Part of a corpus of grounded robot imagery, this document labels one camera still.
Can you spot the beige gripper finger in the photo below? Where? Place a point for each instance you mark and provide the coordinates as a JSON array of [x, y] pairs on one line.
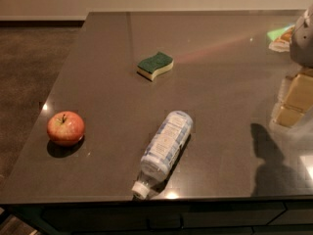
[[295, 98]]

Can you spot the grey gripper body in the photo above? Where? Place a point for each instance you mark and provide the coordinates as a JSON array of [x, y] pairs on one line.
[[302, 42]]

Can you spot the green and yellow sponge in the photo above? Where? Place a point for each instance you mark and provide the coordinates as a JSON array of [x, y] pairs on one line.
[[155, 65]]

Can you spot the dark table cabinet front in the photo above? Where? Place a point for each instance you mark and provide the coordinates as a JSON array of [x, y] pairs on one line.
[[248, 217]]

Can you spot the clear plastic water bottle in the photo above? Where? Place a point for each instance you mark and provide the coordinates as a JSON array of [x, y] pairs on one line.
[[162, 152]]

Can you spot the red apple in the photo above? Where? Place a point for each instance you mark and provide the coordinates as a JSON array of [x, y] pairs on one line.
[[66, 128]]

